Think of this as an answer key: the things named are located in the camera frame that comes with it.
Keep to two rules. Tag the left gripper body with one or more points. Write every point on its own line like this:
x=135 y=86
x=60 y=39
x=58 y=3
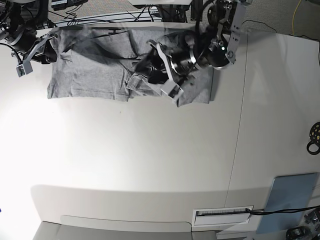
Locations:
x=180 y=60

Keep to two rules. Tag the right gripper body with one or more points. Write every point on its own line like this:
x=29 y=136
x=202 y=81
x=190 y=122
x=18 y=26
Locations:
x=35 y=47

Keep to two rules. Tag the grey T-shirt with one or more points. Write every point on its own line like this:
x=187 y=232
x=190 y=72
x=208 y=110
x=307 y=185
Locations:
x=92 y=62

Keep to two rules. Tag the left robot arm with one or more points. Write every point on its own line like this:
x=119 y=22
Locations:
x=212 y=43

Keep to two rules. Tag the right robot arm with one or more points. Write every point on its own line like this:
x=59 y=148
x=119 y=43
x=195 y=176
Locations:
x=19 y=22

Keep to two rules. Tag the black stand behind table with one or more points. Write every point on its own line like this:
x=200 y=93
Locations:
x=174 y=13

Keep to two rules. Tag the blue-grey pad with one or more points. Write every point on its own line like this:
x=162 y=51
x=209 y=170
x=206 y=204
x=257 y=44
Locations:
x=287 y=192

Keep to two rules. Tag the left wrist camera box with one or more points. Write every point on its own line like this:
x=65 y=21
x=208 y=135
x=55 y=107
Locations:
x=172 y=90

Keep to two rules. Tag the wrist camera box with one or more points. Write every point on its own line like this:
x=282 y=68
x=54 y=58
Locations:
x=24 y=68
x=172 y=90

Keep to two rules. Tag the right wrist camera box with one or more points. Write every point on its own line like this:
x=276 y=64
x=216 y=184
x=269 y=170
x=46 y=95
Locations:
x=24 y=68

